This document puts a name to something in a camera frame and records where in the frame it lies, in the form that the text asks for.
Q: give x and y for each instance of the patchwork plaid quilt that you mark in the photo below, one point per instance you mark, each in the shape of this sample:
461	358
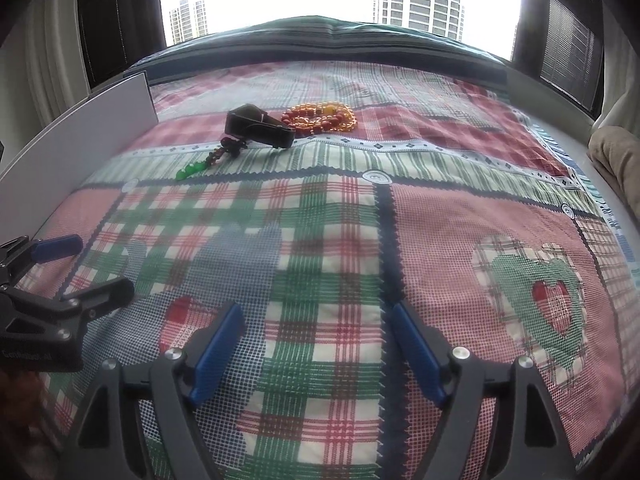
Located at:
325	235

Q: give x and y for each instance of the grey storage box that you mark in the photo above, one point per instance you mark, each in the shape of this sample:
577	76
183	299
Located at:
90	125

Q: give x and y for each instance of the dark window blind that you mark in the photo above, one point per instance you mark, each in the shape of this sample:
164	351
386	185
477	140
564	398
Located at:
122	20

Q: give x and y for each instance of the white curtain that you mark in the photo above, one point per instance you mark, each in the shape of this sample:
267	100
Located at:
55	45
620	80

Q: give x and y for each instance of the dark bead strand green pendant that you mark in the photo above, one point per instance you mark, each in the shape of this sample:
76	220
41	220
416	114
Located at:
215	156

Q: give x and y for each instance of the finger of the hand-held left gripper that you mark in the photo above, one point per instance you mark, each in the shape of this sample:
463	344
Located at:
100	297
57	247

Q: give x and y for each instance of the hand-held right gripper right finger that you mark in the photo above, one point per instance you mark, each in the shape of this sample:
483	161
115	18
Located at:
417	355

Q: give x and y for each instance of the slim high-rise building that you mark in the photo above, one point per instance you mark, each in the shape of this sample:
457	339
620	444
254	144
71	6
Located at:
187	22

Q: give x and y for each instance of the window blind with slats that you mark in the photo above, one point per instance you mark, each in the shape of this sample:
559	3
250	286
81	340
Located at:
567	45

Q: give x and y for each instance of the beige cushion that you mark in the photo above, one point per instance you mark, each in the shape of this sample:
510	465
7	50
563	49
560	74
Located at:
617	160

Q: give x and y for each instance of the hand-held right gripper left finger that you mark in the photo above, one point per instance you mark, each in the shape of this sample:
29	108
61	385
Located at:
215	355

